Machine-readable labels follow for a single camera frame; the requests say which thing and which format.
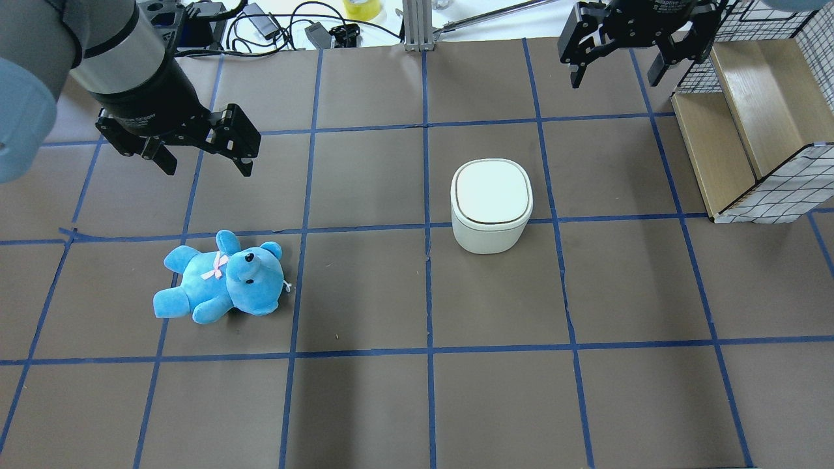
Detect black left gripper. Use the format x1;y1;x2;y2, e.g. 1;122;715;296
92;57;261;177

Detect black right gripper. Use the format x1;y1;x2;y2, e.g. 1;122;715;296
558;1;727;89

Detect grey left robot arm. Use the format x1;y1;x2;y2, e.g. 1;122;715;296
1;1;261;183

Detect white trash can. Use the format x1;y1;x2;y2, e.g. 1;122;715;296
450;158;534;255

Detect black device on table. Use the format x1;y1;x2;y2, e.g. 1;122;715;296
137;1;227;53

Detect blue teddy bear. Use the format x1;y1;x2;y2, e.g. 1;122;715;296
152;231;293;324

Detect grey power adapter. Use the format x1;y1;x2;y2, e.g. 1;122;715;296
304;21;335;50

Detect metal rod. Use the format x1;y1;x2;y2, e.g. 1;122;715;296
433;1;555;38

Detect black clamp part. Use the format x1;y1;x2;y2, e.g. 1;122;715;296
328;23;361;50

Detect yellow tape roll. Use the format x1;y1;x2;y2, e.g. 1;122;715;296
342;0;383;21

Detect wooden wire-grid shelf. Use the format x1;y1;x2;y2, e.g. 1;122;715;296
670;1;833;225

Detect black cable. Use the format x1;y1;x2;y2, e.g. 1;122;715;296
176;0;405;58

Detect aluminium profile post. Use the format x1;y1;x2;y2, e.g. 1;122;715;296
402;0;436;51

